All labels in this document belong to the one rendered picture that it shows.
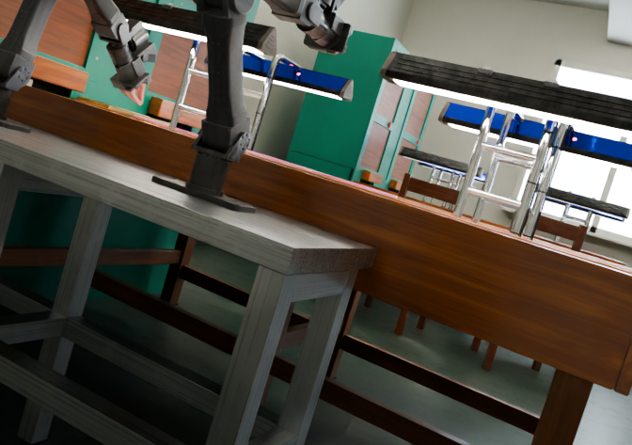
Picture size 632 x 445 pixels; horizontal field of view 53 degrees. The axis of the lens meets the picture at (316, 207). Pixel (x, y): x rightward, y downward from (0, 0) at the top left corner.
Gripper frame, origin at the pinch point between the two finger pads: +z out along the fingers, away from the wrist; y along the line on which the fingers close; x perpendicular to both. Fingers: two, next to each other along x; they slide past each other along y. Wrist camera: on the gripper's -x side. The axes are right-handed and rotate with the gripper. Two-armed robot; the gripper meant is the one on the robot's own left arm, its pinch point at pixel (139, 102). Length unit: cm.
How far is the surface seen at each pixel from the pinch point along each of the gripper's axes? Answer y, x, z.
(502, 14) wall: 38, -483, 242
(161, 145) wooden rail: -37.4, 26.2, -16.4
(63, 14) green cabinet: 43.1, -16.4, -12.2
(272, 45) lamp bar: -36.3, -21.3, -13.7
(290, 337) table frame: -50, 16, 69
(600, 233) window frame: -113, -345, 366
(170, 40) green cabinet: 43, -56, 21
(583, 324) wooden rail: -132, 31, -12
